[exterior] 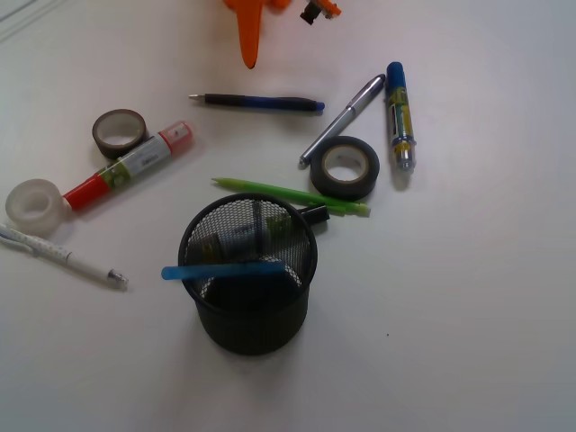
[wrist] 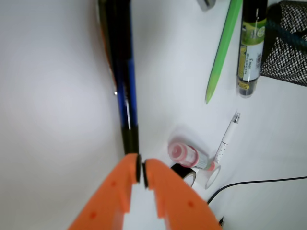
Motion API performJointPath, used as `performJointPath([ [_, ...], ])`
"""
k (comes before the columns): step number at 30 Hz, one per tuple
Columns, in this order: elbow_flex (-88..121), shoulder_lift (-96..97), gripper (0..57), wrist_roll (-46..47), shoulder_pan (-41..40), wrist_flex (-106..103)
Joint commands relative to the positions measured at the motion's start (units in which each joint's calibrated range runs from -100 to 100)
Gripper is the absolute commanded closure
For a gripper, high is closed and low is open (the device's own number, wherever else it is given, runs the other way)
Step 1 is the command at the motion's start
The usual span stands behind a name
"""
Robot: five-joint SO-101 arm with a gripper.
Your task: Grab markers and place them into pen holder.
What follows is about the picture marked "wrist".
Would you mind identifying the green mechanical pencil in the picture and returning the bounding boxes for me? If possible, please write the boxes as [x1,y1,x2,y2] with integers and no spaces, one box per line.
[205,0,243,104]

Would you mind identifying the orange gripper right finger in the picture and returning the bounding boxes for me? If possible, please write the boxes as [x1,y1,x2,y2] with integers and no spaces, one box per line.
[143,159,221,230]

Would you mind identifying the white dotted pen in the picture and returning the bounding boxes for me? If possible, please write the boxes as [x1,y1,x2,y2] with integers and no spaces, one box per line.
[214,112,241,164]

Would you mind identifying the brown tape roll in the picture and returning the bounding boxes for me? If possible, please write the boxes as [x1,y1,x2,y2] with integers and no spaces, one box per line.
[171,163,197,187]

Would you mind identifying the red cap marker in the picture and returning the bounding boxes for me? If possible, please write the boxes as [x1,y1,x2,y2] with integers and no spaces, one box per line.
[168,142,215,171]

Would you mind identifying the black cable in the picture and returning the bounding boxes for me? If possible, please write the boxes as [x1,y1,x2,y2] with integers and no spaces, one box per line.
[207,176,307,227]

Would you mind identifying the black cap green marker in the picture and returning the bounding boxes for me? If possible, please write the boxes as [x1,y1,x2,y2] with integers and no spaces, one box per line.
[236,0,268,98]

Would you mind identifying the black mesh pen holder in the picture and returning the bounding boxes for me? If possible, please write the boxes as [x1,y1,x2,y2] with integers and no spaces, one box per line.
[260,0,307,87]

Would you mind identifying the silver metal pen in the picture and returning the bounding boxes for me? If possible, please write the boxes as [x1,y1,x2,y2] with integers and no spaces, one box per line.
[197,0,216,12]

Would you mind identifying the clear tape roll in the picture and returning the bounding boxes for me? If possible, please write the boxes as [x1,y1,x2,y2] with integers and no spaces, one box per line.
[195,161,221,190]

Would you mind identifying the blue black ballpoint pen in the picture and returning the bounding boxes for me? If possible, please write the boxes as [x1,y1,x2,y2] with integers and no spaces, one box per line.
[97,0,139,154]

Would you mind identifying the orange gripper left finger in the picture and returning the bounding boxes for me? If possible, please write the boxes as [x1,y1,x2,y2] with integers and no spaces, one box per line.
[69,153,141,230]

